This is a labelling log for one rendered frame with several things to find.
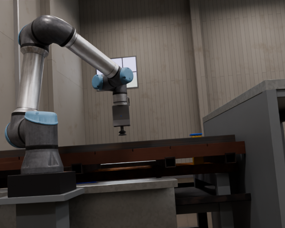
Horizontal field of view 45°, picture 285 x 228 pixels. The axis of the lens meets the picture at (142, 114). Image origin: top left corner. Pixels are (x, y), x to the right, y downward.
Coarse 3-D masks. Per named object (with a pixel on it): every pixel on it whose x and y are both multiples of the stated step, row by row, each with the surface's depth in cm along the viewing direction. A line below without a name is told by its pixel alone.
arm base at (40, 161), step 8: (32, 152) 120; (40, 152) 120; (48, 152) 121; (56, 152) 124; (24, 160) 122; (32, 160) 119; (40, 160) 119; (48, 160) 120; (56, 160) 122; (24, 168) 119; (32, 168) 118; (40, 168) 118; (48, 168) 119; (56, 168) 121
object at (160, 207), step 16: (112, 192) 157; (128, 192) 157; (144, 192) 157; (160, 192) 157; (0, 208) 155; (80, 208) 156; (96, 208) 156; (112, 208) 156; (128, 208) 156; (144, 208) 156; (160, 208) 156; (0, 224) 155; (80, 224) 155; (96, 224) 155; (112, 224) 155; (128, 224) 155; (144, 224) 155; (160, 224) 156; (176, 224) 156
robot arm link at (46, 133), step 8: (32, 112) 123; (40, 112) 123; (48, 112) 125; (24, 120) 128; (32, 120) 122; (40, 120) 122; (48, 120) 123; (56, 120) 127; (24, 128) 124; (32, 128) 122; (40, 128) 122; (48, 128) 123; (56, 128) 126; (24, 136) 125; (32, 136) 121; (40, 136) 121; (48, 136) 122; (56, 136) 126; (32, 144) 121; (40, 144) 121; (48, 144) 122; (56, 144) 125
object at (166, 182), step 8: (80, 184) 156; (88, 184) 152; (96, 184) 149; (104, 184) 145; (112, 184) 142; (120, 184) 142; (128, 184) 142; (136, 184) 142; (144, 184) 142; (152, 184) 142; (160, 184) 142; (168, 184) 142; (176, 184) 142; (0, 192) 141; (88, 192) 141; (96, 192) 141
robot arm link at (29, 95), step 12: (24, 36) 142; (24, 48) 141; (36, 48) 140; (48, 48) 146; (24, 60) 141; (36, 60) 141; (24, 72) 139; (36, 72) 140; (24, 84) 137; (36, 84) 139; (24, 96) 136; (36, 96) 138; (24, 108) 135; (36, 108) 138; (12, 120) 134; (12, 132) 132; (12, 144) 135; (24, 144) 130
